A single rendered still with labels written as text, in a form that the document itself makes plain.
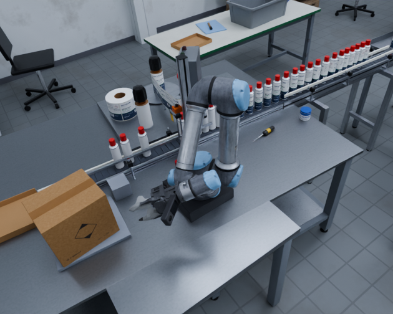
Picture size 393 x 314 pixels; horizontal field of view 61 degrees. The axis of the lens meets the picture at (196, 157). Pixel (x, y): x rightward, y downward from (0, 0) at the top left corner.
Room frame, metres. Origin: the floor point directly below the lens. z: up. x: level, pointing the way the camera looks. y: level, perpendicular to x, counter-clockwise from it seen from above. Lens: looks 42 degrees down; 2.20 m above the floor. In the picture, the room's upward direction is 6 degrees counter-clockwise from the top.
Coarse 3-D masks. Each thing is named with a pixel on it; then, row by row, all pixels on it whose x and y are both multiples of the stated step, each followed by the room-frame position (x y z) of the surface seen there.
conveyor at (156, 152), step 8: (272, 104) 1.91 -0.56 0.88; (256, 112) 1.84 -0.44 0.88; (240, 120) 1.77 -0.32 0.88; (216, 128) 1.71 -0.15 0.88; (200, 136) 1.64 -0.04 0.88; (168, 144) 1.60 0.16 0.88; (176, 144) 1.59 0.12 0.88; (152, 152) 1.54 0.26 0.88; (160, 152) 1.53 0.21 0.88; (136, 160) 1.48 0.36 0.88; (144, 160) 1.47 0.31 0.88; (112, 168) 1.43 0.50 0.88; (128, 168) 1.42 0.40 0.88; (96, 176) 1.38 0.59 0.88; (104, 176) 1.37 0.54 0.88
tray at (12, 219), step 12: (24, 192) 1.33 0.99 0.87; (36, 192) 1.35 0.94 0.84; (0, 204) 1.27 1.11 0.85; (12, 204) 1.27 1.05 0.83; (0, 216) 1.20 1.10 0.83; (12, 216) 1.19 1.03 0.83; (24, 216) 1.18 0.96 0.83; (0, 228) 1.11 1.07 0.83; (12, 228) 1.11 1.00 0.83; (24, 228) 1.08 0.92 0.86; (0, 240) 1.02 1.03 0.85
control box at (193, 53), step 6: (180, 48) 1.65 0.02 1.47; (192, 48) 1.62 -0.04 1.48; (198, 48) 1.62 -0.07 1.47; (186, 54) 1.56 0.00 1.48; (192, 54) 1.55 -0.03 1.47; (198, 54) 1.59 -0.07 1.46; (192, 60) 1.49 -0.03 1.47; (198, 60) 1.57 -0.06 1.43; (192, 66) 1.48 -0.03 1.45; (198, 66) 1.55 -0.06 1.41; (192, 72) 1.48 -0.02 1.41; (198, 72) 1.53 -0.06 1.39; (192, 78) 1.48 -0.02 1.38; (198, 78) 1.51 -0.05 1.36; (192, 84) 1.48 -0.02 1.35
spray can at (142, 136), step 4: (140, 128) 1.52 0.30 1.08; (140, 132) 1.51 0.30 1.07; (144, 132) 1.52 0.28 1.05; (140, 136) 1.50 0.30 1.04; (144, 136) 1.50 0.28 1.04; (140, 140) 1.50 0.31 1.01; (144, 140) 1.50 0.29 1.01; (140, 144) 1.51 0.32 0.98; (144, 144) 1.50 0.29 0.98; (148, 144) 1.52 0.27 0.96; (144, 148) 1.50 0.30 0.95; (148, 152) 1.50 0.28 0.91; (144, 156) 1.50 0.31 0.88; (148, 156) 1.50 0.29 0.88
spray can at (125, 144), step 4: (120, 136) 1.46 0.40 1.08; (124, 136) 1.46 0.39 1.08; (120, 140) 1.48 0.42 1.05; (124, 140) 1.46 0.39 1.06; (128, 140) 1.47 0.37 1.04; (120, 144) 1.46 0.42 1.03; (124, 144) 1.45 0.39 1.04; (128, 144) 1.46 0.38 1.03; (124, 148) 1.45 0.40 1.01; (128, 148) 1.46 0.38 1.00; (124, 152) 1.45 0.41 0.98; (128, 152) 1.45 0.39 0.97; (124, 156) 1.46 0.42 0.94; (132, 160) 1.46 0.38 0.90
